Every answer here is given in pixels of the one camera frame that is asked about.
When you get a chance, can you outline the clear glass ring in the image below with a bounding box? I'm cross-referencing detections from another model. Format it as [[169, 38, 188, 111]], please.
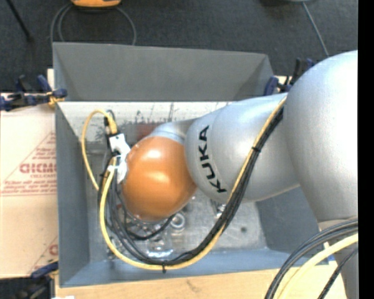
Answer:
[[169, 212, 188, 230]]

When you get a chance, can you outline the grey metal bin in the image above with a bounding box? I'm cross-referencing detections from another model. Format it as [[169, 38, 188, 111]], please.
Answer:
[[52, 42, 328, 288]]

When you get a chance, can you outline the clear glass thing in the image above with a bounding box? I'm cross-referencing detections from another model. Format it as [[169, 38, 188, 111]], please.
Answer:
[[142, 238, 176, 260]]

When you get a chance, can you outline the black cylinder on white bracket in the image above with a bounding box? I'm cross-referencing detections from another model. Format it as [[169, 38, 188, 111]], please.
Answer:
[[104, 110, 132, 184]]

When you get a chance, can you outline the brown cardboard board, red print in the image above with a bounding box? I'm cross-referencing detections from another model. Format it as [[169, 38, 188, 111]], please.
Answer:
[[0, 91, 60, 280]]

